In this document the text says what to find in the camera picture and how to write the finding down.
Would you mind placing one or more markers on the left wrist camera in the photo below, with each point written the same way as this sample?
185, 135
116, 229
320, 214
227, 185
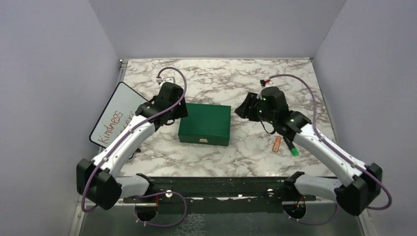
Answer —
161, 81

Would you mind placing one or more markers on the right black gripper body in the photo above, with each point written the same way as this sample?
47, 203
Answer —
256, 109

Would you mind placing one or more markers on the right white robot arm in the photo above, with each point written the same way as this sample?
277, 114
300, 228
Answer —
356, 183

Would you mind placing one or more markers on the white dry-erase board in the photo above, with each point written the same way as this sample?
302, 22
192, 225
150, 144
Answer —
117, 114

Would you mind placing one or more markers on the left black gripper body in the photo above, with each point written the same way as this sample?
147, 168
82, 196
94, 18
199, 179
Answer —
179, 111

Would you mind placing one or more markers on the green jewelry box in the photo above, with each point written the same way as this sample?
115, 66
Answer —
206, 124

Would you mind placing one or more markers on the orange highlighter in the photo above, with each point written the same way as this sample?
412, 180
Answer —
276, 144

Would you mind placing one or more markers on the green black highlighter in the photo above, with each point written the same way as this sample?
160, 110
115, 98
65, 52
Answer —
291, 146

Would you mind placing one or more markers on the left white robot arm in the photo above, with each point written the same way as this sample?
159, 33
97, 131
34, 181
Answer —
98, 180

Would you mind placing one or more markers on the black mounting rail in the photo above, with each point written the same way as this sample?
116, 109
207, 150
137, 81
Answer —
212, 195

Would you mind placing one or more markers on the aluminium frame rail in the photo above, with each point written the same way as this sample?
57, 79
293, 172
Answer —
120, 221

